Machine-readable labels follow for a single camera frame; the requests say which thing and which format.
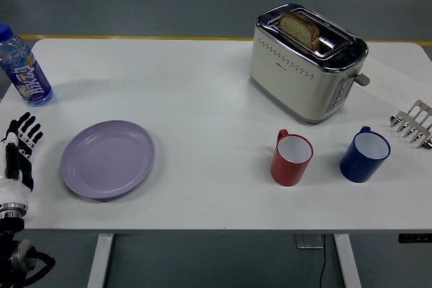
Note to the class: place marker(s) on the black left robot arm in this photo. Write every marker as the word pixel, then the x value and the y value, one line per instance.
pixel 17 254

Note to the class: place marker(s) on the blue mug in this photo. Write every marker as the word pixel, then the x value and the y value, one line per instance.
pixel 364 156

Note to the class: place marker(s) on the purple plate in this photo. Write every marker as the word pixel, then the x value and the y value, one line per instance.
pixel 108 160

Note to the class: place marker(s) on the black table control panel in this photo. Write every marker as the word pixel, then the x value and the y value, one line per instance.
pixel 415 238

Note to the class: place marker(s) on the white table leg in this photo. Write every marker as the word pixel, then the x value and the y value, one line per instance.
pixel 100 261
pixel 347 261

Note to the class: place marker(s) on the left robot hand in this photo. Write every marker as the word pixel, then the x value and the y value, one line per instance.
pixel 13 189

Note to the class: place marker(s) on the grey box under table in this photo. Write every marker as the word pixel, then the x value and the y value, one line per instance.
pixel 310 241

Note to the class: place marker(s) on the silver metal rack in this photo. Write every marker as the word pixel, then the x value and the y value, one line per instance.
pixel 413 122

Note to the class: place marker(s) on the bread slice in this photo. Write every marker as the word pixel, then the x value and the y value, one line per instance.
pixel 298 30

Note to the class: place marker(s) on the white paper sheet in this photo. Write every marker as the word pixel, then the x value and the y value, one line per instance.
pixel 391 79

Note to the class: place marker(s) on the blue drink bottle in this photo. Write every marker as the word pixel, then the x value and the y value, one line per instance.
pixel 25 72

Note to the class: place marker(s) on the cream two-slot toaster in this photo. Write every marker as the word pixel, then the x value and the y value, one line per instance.
pixel 300 75

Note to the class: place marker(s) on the red mug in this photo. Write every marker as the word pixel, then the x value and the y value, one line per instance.
pixel 291 160

